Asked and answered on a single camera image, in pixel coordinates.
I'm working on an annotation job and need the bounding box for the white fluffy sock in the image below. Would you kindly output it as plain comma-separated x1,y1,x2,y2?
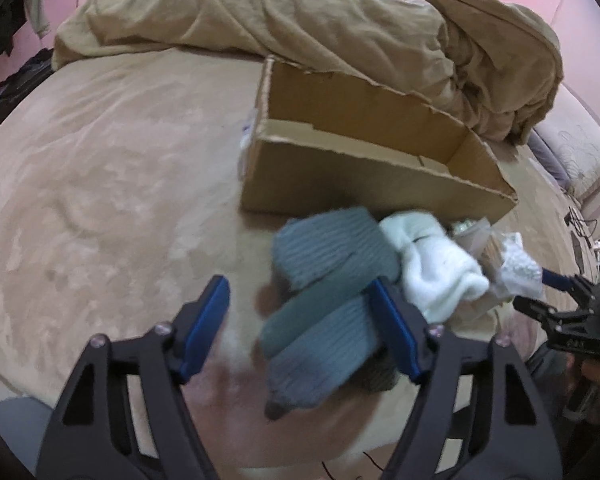
379,210,490,324

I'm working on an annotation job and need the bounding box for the blue tissue pack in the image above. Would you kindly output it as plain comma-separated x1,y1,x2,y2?
496,232,545,300

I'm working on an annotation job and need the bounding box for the brown cardboard box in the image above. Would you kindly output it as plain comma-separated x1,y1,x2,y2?
240,58,518,222

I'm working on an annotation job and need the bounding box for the beige bed sheet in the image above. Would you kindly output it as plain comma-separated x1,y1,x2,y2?
0,46,600,470

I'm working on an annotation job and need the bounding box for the tan rumpled duvet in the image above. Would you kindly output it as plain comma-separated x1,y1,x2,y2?
53,0,564,144

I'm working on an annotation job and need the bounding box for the cotton swabs plastic bag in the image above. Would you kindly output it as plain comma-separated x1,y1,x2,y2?
450,218,504,282

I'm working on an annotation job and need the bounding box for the blue-grey knitted sock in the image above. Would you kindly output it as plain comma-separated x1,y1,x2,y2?
259,207,401,420

